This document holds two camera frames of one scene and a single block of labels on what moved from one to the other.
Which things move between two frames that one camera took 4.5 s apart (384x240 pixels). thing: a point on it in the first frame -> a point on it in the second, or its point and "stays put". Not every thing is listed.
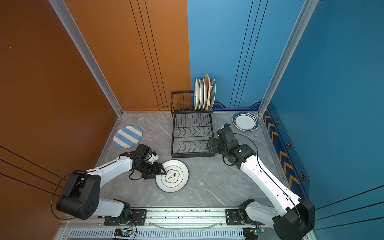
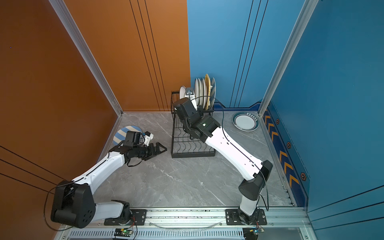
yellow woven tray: x=208 y=91 stays put
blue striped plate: x=213 y=93 stays put
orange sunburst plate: x=196 y=94 stays put
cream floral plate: x=200 y=95 stays put
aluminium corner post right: x=304 y=14 stays put
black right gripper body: x=223 y=150 -> x=188 y=128
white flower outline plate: x=176 y=178 -> x=182 y=92
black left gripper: x=155 y=168 -> x=152 y=151
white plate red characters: x=204 y=95 stays put
